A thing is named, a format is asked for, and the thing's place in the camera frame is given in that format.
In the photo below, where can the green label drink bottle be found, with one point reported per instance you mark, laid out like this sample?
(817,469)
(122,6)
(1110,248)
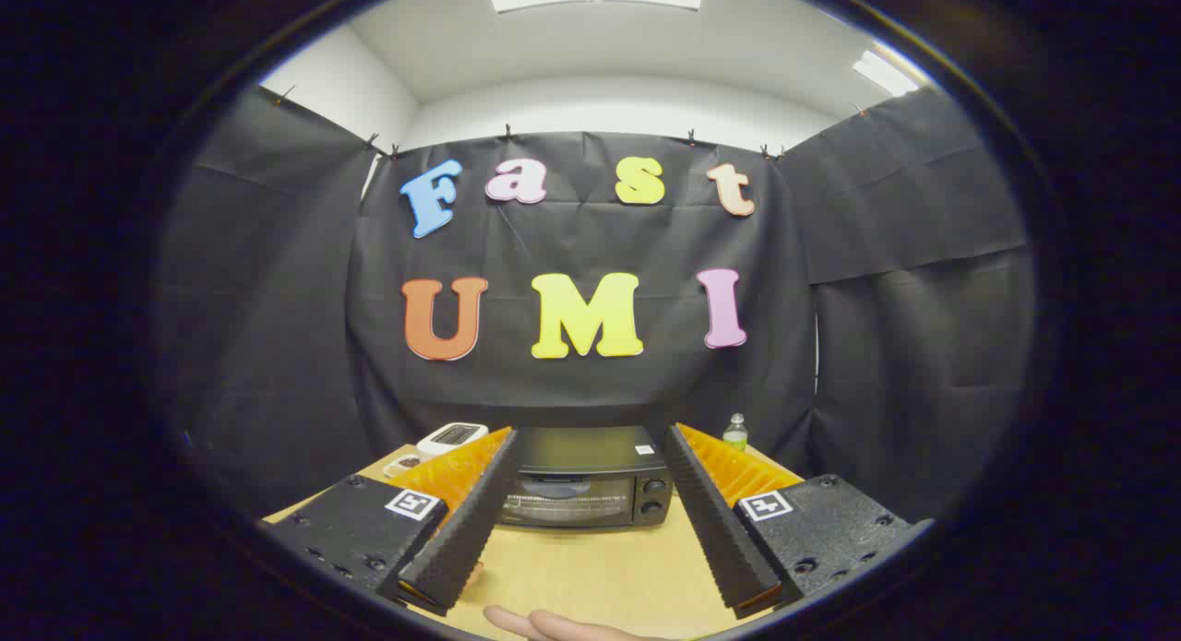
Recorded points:
(735,433)

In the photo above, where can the black toaster oven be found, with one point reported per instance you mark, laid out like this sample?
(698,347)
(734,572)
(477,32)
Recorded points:
(590,457)

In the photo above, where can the white pop-up toaster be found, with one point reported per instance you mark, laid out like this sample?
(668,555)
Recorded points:
(452,435)

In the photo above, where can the small white dish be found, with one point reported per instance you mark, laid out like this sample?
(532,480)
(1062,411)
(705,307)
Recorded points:
(404,464)

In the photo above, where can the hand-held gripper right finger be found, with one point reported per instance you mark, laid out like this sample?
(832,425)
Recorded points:
(710,521)

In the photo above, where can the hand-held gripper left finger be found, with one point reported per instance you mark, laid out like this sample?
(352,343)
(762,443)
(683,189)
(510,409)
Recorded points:
(471,512)

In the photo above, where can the small ceiling light panel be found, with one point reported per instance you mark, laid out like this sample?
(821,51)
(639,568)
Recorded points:
(884,72)

